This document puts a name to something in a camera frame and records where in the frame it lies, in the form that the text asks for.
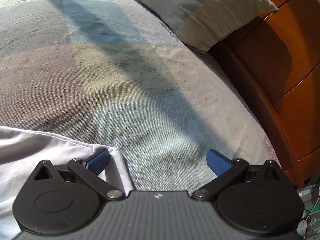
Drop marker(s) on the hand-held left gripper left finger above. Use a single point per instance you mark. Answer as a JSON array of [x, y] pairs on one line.
[[98, 161]]

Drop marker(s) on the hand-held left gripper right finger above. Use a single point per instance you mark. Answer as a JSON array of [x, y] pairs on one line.
[[218, 165]]

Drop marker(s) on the white printed t-shirt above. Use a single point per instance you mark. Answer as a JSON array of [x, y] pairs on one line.
[[37, 147]]

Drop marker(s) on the bed with striped sheet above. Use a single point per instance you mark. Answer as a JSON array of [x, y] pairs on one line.
[[125, 92]]

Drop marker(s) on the small white box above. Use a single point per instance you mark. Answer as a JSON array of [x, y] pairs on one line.
[[307, 193]]

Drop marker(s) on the wooden bed headboard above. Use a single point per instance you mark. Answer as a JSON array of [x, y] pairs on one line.
[[287, 55]]

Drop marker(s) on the beige printed pillow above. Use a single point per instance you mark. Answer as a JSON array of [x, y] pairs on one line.
[[200, 10]]

